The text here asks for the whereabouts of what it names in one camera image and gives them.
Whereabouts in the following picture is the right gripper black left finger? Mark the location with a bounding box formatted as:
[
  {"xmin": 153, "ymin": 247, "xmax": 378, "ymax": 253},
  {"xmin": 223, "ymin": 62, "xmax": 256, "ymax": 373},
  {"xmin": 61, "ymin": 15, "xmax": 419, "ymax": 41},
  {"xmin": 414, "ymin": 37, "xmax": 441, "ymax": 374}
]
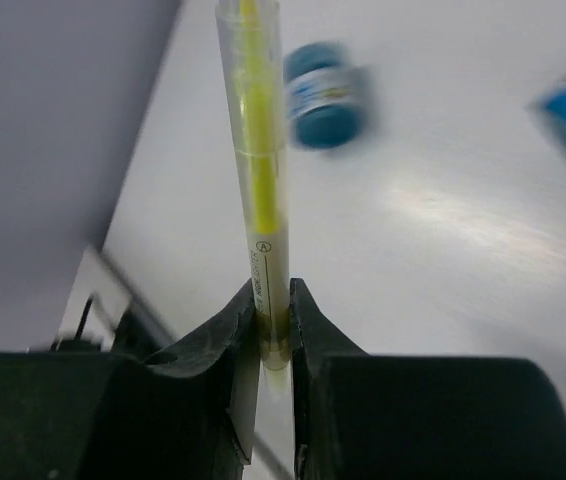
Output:
[{"xmin": 0, "ymin": 285, "xmax": 259, "ymax": 479}]

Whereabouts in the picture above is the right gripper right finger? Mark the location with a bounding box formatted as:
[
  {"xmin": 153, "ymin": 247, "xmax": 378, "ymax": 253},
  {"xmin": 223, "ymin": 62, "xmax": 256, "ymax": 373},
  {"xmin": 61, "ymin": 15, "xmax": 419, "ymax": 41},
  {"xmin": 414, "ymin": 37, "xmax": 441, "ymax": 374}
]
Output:
[{"xmin": 290, "ymin": 279, "xmax": 566, "ymax": 479}]

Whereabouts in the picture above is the yellow thin pen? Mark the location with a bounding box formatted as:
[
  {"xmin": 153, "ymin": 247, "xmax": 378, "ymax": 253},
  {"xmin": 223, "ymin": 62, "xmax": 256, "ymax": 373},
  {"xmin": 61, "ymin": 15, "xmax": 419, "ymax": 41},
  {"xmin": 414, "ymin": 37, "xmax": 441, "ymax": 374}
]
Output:
[{"xmin": 216, "ymin": 1, "xmax": 291, "ymax": 393}]

